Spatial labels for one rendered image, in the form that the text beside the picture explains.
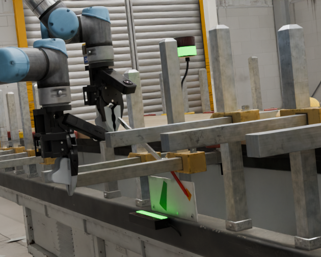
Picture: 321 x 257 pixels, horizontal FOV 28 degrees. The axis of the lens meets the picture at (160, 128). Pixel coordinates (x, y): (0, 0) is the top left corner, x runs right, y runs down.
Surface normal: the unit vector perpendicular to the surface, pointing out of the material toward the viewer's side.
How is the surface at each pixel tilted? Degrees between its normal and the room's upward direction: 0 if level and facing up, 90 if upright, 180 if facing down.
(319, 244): 90
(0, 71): 89
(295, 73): 90
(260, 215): 90
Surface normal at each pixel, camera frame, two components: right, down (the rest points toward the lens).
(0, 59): -0.56, 0.09
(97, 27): 0.18, 0.04
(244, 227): 0.45, 0.00
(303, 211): -0.89, 0.12
